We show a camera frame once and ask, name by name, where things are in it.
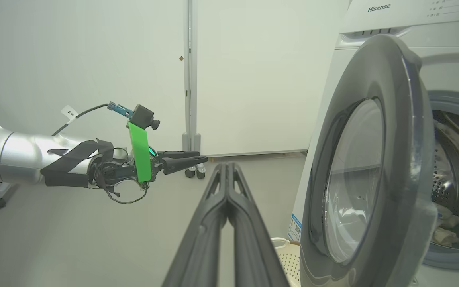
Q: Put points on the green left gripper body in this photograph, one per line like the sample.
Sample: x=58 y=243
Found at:
x=140 y=159

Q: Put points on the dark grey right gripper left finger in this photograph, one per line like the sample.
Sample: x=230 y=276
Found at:
x=197 y=255

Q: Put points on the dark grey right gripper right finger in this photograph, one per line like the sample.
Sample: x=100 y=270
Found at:
x=253 y=255

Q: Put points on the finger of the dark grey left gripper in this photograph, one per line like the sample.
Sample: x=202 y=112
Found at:
x=177 y=154
x=181 y=165

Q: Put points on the round dark glass washer door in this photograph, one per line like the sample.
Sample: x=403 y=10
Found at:
x=397 y=139

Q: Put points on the pale yellow printed garment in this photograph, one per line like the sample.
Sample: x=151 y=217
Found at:
x=450 y=217
x=446 y=236

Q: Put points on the cream perforated laundry basket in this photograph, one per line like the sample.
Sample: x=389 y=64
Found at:
x=289 y=261

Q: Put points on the grey rubber door seal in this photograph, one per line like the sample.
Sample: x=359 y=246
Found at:
x=452 y=101

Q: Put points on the white front-load washing machine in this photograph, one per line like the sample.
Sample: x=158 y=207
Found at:
x=444 y=36

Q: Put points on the blue energy label sticker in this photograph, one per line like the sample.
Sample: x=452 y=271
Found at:
x=294 y=227

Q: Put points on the grey partition leg with caster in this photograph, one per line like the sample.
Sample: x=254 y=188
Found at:
x=2 y=197
x=190 y=79

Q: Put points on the steel perforated washer drum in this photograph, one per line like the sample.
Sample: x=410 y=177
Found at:
x=448 y=167

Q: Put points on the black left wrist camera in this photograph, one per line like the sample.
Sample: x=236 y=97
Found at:
x=142 y=116

